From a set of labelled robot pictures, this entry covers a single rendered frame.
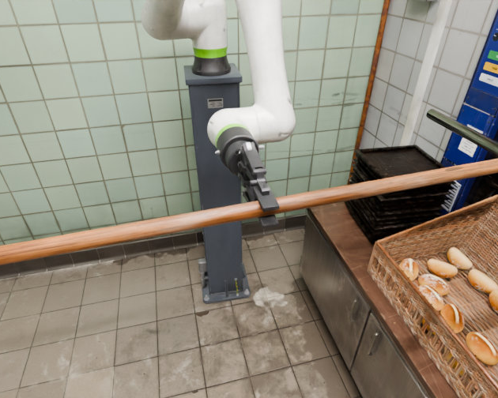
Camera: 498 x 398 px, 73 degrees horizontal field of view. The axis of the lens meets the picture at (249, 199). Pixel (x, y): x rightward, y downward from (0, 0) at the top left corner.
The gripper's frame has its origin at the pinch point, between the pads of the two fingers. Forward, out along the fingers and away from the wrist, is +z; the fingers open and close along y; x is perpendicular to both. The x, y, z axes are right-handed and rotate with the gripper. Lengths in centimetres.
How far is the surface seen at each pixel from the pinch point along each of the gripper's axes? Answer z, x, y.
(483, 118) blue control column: -45, -97, 11
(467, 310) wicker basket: -3, -73, 59
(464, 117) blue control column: -53, -97, 13
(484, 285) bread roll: -7, -82, 54
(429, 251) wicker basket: -27, -75, 55
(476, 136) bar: -17, -62, 1
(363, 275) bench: -26, -48, 60
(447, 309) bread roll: -2, -62, 54
